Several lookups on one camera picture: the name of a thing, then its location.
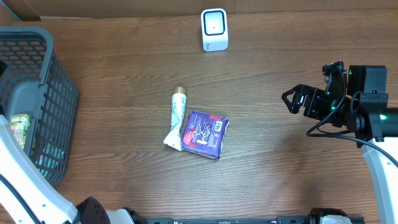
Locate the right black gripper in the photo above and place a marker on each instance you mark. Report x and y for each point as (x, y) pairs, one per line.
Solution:
(308, 101)

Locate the purple snack package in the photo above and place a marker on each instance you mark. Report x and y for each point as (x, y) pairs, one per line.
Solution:
(204, 134)

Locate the white tube gold cap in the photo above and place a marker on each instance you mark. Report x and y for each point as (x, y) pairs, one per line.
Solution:
(178, 106)

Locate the teal snack pouch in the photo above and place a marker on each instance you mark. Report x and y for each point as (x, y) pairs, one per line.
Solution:
(52, 157)

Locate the green drink carton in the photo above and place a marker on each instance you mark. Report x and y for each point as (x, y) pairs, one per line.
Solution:
(20, 124)

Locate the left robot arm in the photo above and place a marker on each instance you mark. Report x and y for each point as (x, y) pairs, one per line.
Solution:
(29, 198)

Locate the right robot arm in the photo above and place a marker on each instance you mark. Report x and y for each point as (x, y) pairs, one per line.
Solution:
(354, 107)

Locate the white barcode scanner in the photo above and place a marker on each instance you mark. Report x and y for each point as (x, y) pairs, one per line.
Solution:
(214, 30)

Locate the grey plastic mesh basket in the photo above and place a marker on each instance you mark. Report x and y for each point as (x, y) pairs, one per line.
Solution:
(34, 82)

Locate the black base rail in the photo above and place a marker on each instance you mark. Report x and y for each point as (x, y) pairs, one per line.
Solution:
(307, 219)

